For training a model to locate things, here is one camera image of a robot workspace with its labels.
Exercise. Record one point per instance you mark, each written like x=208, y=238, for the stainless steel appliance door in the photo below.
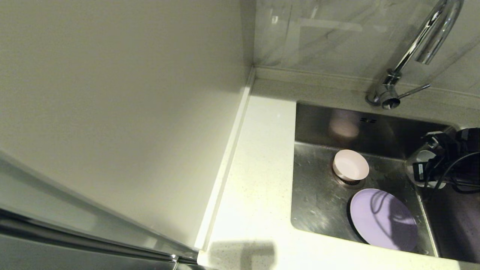
x=37, y=260

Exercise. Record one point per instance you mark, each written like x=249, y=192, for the stainless steel sink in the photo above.
x=322, y=210

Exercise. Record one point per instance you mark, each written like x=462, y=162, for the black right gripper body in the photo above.
x=465, y=168

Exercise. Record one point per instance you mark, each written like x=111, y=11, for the purple plate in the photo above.
x=360, y=217

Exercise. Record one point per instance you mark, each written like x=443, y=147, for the light blue bowl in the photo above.
x=425, y=154

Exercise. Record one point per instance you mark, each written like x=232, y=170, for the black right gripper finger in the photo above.
x=422, y=171
x=438, y=140

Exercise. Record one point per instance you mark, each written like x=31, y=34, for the chrome gooseneck faucet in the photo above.
x=388, y=93

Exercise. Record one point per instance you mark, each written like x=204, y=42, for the pink bowl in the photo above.
x=351, y=165

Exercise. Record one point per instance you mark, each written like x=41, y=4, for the round metal drain strainer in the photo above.
x=352, y=183

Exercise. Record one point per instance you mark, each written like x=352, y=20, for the tall white cabinet panel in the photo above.
x=112, y=93

